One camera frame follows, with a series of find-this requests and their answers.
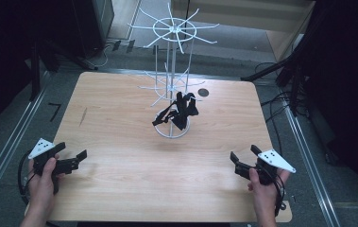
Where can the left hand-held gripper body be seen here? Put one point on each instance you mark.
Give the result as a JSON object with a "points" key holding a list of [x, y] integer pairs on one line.
{"points": [[41, 148]]}

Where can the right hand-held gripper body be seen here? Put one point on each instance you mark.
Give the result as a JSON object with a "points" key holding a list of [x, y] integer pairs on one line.
{"points": [[274, 159]]}

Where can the person's right hand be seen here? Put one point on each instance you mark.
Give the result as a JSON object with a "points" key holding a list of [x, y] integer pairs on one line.
{"points": [[266, 194]]}

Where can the person's left hand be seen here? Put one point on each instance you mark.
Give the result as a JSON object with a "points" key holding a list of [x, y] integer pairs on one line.
{"points": [[42, 189]]}

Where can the dark round table grommet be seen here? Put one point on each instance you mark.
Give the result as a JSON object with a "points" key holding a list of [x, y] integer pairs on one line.
{"points": [[203, 92]]}

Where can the black equipment stand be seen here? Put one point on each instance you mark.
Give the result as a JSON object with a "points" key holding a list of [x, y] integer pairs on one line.
{"points": [[35, 72]]}

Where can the black tripod stand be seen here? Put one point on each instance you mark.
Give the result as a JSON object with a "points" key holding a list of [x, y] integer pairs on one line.
{"points": [[280, 67]]}

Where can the small black block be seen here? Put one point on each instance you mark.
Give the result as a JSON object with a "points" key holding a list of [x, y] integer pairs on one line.
{"points": [[116, 45], [130, 45]]}

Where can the black cabinet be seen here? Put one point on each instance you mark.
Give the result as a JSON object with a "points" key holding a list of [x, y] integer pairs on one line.
{"points": [[91, 25]]}

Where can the light wooden board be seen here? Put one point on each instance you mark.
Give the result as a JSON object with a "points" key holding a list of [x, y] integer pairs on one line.
{"points": [[246, 12]]}

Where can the metal floor rail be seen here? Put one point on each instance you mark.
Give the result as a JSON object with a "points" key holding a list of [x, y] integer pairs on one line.
{"points": [[8, 148], [312, 167]]}

